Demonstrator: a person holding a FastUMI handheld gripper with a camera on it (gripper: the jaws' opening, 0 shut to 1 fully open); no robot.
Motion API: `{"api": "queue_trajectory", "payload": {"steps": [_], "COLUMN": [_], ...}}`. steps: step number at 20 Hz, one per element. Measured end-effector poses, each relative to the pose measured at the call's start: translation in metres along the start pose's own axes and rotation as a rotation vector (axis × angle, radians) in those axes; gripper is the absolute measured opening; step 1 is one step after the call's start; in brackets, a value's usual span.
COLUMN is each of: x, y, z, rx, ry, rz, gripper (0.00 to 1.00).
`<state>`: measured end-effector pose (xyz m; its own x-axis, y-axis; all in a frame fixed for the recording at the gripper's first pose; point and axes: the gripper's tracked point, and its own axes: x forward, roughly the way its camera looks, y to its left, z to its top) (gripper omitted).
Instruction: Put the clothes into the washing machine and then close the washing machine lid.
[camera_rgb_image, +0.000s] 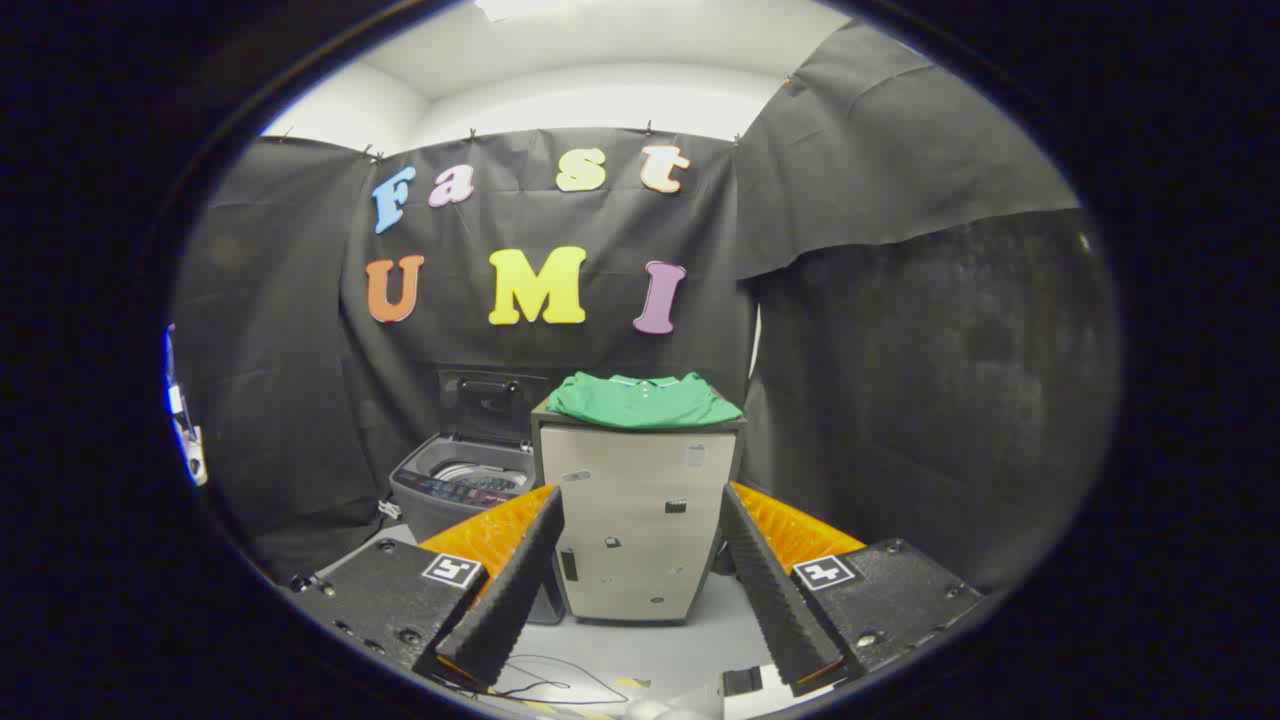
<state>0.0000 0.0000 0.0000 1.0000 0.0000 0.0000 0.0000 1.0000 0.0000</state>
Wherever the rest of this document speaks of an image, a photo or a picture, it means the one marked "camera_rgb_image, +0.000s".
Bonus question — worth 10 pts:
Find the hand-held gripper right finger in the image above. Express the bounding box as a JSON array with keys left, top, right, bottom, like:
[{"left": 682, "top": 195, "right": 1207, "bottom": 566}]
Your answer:
[{"left": 718, "top": 482, "right": 986, "bottom": 698}]

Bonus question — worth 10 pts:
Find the thin black floor cable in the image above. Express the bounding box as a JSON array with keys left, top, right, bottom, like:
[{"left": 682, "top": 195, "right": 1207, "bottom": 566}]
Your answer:
[{"left": 493, "top": 654, "right": 631, "bottom": 707}]

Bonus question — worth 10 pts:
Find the grey washing machine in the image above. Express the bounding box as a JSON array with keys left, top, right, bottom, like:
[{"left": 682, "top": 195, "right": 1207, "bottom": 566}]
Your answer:
[{"left": 388, "top": 433, "right": 567, "bottom": 626}]

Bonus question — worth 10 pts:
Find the white and blue equipment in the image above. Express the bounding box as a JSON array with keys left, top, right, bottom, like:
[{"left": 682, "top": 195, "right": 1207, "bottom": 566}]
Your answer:
[{"left": 164, "top": 324, "right": 209, "bottom": 489}]

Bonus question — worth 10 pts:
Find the green polo shirt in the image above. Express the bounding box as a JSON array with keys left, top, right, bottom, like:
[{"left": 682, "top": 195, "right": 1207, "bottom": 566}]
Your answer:
[{"left": 545, "top": 372, "right": 746, "bottom": 432}]

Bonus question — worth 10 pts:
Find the beige cabinet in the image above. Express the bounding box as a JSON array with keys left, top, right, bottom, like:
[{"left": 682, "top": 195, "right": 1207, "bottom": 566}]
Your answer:
[{"left": 530, "top": 400, "right": 747, "bottom": 626}]

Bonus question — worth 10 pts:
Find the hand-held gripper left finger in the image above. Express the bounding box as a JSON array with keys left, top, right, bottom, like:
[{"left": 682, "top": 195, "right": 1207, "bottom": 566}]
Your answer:
[{"left": 288, "top": 485, "right": 567, "bottom": 693}]

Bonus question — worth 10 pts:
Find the black backdrop cloth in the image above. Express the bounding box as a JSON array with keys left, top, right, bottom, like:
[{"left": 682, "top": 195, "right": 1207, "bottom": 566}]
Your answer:
[{"left": 170, "top": 20, "right": 1121, "bottom": 593}]

